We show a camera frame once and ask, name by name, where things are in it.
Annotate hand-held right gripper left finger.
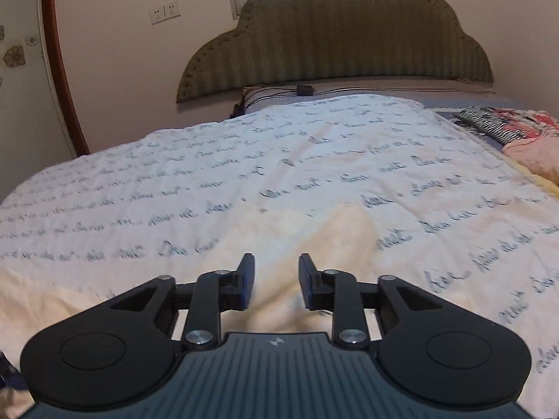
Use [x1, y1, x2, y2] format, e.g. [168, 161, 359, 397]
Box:
[107, 253, 256, 351]

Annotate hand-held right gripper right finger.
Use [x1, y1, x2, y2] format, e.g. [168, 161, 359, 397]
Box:
[298, 252, 443, 351]

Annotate cream pants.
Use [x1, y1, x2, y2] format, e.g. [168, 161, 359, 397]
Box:
[0, 207, 385, 406]

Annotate white script-print blanket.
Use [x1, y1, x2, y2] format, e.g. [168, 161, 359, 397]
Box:
[0, 94, 559, 419]

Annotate black white striped cloth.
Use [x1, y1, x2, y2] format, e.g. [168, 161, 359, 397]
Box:
[454, 105, 525, 145]

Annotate green upholstered headboard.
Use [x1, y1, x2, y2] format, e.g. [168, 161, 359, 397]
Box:
[176, 0, 494, 104]

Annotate pink floral cloth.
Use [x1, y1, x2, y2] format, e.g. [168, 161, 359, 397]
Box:
[502, 109, 559, 184]

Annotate brown wooden frame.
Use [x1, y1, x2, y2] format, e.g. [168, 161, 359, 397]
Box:
[41, 0, 91, 158]

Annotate large flower wall sticker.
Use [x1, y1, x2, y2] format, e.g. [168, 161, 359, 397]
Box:
[2, 46, 24, 69]

